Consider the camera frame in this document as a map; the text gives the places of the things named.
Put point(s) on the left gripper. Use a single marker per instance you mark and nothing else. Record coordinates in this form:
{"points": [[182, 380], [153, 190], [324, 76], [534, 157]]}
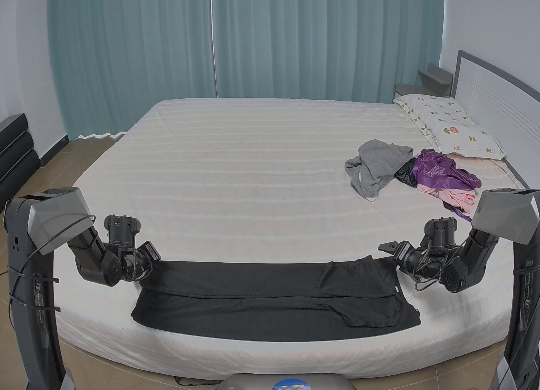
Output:
{"points": [[149, 255]]}

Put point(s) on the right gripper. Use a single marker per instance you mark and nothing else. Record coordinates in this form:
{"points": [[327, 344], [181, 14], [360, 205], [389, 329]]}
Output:
{"points": [[404, 255]]}

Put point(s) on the black T-shirt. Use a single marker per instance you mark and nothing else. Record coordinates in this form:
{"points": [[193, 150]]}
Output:
{"points": [[253, 295]]}

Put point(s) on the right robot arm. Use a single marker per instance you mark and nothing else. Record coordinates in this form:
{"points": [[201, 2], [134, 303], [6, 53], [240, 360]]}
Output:
{"points": [[506, 215]]}

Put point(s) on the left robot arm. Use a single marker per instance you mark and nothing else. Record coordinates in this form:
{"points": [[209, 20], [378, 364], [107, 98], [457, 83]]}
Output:
{"points": [[55, 215]]}

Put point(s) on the bed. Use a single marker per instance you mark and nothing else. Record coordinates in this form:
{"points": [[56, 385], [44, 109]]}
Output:
{"points": [[253, 148]]}

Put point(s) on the pink garment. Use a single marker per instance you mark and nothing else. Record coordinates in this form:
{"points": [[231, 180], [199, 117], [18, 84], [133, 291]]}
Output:
{"points": [[455, 198]]}

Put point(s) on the black shiny garment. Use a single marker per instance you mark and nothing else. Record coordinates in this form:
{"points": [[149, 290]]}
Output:
{"points": [[406, 175]]}

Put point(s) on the purple satin garment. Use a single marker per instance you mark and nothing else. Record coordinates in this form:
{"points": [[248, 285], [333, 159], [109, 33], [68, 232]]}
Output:
{"points": [[438, 169]]}

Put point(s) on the grey garment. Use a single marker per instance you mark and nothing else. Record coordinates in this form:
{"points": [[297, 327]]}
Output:
{"points": [[377, 160]]}

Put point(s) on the white printed pillow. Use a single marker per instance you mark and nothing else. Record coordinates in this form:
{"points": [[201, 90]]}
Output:
{"points": [[451, 124]]}

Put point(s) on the dark chest of drawers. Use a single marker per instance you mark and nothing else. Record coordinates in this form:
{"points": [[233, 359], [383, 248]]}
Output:
{"points": [[17, 152]]}

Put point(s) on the grey bedside table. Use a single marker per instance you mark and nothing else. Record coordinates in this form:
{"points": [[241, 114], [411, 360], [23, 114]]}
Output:
{"points": [[424, 80]]}

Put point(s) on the blue-green curtain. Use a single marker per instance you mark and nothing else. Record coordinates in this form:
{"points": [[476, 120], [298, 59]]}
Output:
{"points": [[130, 42], [325, 30]]}

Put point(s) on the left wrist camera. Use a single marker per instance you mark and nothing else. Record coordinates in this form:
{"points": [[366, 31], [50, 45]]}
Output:
{"points": [[122, 231]]}

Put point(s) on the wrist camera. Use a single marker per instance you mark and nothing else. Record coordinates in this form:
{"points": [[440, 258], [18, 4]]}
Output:
{"points": [[122, 231], [441, 233]]}

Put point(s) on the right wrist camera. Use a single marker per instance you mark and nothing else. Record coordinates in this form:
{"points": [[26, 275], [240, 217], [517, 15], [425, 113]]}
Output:
{"points": [[441, 233]]}

